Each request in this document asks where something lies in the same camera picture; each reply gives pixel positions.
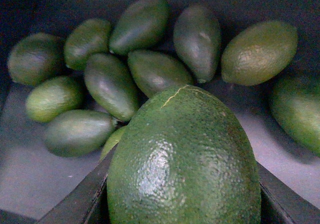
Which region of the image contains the dark green avocado centre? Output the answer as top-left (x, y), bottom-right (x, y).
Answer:
top-left (127, 50), bottom-right (194, 98)

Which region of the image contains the light green avocado hidden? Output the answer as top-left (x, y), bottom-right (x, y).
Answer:
top-left (99, 126), bottom-right (127, 161)

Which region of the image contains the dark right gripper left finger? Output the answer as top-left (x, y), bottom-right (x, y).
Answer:
top-left (37, 147), bottom-right (116, 224)

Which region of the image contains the dark green avocado upright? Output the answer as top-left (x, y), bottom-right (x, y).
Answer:
top-left (173, 4), bottom-right (222, 84)

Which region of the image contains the light green round avocado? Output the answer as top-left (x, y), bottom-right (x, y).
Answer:
top-left (221, 21), bottom-right (298, 86)

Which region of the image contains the dark green avocado long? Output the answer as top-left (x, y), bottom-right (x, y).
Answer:
top-left (84, 53), bottom-right (140, 122)

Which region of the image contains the light green avocado lower left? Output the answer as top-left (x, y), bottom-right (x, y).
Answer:
top-left (25, 76), bottom-right (85, 123)

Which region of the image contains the green avocado right edge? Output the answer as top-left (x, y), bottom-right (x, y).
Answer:
top-left (269, 76), bottom-right (320, 156)

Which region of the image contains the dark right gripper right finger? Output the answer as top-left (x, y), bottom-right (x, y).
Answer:
top-left (257, 164), bottom-right (320, 224)

